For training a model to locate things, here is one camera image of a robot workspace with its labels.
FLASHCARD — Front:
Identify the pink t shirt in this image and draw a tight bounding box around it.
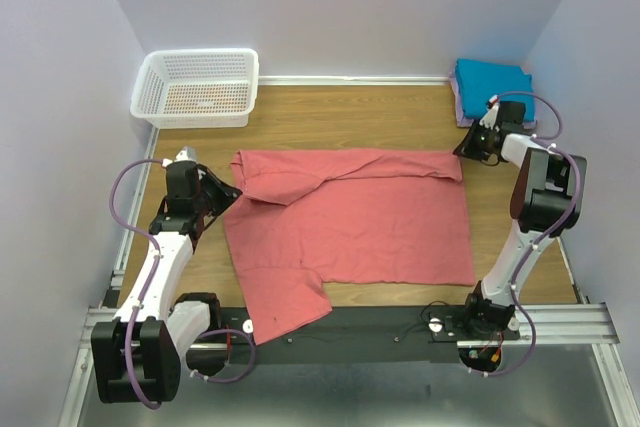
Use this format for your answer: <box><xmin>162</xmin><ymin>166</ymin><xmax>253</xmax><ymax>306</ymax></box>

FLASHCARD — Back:
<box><xmin>224</xmin><ymin>149</ymin><xmax>475</xmax><ymax>344</ymax></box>

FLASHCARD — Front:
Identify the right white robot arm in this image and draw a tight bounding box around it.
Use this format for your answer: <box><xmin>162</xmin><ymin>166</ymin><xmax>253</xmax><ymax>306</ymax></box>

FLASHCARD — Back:
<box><xmin>454</xmin><ymin>92</ymin><xmax>587</xmax><ymax>339</ymax></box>

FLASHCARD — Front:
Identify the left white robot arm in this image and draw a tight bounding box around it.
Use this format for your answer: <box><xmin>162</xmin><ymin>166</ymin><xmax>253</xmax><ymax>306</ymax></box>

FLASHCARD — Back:
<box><xmin>90</xmin><ymin>153</ymin><xmax>242</xmax><ymax>410</ymax></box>

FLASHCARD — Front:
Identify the folded lavender t shirt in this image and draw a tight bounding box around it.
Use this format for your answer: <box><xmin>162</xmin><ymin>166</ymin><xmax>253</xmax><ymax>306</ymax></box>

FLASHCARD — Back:
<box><xmin>449</xmin><ymin>69</ymin><xmax>539</xmax><ymax>131</ymax></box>

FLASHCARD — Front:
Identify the folded teal t shirt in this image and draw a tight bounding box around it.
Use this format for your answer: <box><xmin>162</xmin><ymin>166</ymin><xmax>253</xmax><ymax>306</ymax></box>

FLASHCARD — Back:
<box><xmin>454</xmin><ymin>59</ymin><xmax>533</xmax><ymax>120</ymax></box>

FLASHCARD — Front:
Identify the white plastic basket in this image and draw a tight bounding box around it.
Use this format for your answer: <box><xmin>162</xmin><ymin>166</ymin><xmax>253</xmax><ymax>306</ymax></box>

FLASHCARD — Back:
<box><xmin>130</xmin><ymin>48</ymin><xmax>259</xmax><ymax>129</ymax></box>

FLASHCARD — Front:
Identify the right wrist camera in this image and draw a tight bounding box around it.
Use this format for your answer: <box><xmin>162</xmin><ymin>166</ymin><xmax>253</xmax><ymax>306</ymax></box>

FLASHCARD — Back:
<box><xmin>479</xmin><ymin>95</ymin><xmax>500</xmax><ymax>130</ymax></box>

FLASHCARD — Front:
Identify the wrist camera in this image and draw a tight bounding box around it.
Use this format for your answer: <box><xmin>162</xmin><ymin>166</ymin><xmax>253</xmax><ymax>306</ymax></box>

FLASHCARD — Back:
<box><xmin>162</xmin><ymin>146</ymin><xmax>197</xmax><ymax>168</ymax></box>
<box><xmin>479</xmin><ymin>95</ymin><xmax>500</xmax><ymax>130</ymax></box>

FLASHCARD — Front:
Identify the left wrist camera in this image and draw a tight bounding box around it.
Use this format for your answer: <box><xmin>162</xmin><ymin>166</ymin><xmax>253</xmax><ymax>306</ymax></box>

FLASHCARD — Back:
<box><xmin>162</xmin><ymin>146</ymin><xmax>197</xmax><ymax>168</ymax></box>

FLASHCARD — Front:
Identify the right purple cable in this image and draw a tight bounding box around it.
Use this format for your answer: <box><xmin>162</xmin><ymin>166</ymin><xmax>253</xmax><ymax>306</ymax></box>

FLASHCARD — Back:
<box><xmin>467</xmin><ymin>91</ymin><xmax>589</xmax><ymax>378</ymax></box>

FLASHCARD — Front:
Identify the purple cable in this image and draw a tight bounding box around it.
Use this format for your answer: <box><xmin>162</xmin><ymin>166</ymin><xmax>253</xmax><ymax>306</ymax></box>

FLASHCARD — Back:
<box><xmin>467</xmin><ymin>91</ymin><xmax>589</xmax><ymax>378</ymax></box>
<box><xmin>109</xmin><ymin>158</ymin><xmax>257</xmax><ymax>409</ymax></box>

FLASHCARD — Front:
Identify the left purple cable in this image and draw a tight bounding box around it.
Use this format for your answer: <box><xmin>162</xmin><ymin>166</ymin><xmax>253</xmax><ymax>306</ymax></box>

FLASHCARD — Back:
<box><xmin>109</xmin><ymin>158</ymin><xmax>257</xmax><ymax>409</ymax></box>

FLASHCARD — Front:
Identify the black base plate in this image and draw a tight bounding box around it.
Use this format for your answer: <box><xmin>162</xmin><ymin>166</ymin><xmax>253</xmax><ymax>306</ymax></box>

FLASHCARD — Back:
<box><xmin>164</xmin><ymin>304</ymin><xmax>521</xmax><ymax>383</ymax></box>

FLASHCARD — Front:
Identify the aluminium rail frame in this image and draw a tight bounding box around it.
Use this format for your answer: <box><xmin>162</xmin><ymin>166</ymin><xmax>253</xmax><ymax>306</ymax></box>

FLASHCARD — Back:
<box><xmin>57</xmin><ymin>129</ymin><xmax>624</xmax><ymax>427</ymax></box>

